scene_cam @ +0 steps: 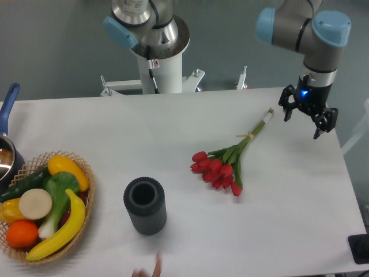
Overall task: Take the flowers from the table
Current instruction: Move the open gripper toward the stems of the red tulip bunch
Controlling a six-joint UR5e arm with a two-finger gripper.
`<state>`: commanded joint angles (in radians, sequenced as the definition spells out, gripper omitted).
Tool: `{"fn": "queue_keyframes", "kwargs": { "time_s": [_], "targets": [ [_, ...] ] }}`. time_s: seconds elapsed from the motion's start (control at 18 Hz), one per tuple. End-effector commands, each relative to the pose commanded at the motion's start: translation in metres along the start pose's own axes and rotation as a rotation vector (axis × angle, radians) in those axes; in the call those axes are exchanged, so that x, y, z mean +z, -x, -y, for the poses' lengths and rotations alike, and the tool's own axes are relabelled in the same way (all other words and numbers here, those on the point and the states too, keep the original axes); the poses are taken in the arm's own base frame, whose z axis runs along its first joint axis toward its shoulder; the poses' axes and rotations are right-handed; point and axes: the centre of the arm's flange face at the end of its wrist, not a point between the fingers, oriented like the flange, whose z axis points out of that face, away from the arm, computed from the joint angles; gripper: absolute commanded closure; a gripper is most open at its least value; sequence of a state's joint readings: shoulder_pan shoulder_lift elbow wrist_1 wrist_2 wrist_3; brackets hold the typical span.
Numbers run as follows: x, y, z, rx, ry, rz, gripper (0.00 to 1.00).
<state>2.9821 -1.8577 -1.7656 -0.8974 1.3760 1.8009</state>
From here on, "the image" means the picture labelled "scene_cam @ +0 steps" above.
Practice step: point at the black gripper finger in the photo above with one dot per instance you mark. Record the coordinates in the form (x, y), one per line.
(325, 121)
(288, 102)

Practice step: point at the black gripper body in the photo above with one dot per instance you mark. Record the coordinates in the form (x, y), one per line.
(311, 100)

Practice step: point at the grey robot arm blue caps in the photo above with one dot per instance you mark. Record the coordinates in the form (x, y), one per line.
(321, 37)

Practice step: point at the blurred human hand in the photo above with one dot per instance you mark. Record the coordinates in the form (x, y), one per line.
(156, 272)

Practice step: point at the metal clamp screw right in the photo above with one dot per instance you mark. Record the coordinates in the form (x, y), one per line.
(241, 85)

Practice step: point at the red tulip bouquet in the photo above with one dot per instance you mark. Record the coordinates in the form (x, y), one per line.
(222, 168)

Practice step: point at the black device at table edge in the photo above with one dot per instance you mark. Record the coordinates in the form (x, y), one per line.
(359, 248)

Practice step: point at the dark grey ribbed vase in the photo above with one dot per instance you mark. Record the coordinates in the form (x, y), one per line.
(144, 199)

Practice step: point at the green bok choy toy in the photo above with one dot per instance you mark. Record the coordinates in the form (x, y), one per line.
(56, 187)

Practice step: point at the green cucumber toy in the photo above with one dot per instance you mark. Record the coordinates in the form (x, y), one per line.
(32, 181)

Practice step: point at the yellow plastic banana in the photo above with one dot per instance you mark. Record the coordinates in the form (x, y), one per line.
(65, 234)

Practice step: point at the beige round disc toy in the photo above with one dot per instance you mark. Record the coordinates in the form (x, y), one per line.
(35, 204)

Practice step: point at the orange plastic fruit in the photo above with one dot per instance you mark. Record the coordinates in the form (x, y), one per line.
(22, 234)

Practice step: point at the yellow bell pepper toy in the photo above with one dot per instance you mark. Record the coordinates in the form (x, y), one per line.
(10, 211)

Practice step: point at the woven wicker basket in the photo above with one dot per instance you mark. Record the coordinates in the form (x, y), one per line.
(35, 165)

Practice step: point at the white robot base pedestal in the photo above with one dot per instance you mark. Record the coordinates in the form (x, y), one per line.
(159, 56)

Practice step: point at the white clamp bracket left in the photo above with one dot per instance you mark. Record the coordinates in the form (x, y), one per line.
(111, 88)

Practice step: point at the blue handled steel saucepan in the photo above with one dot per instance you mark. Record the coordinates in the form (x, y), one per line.
(11, 160)

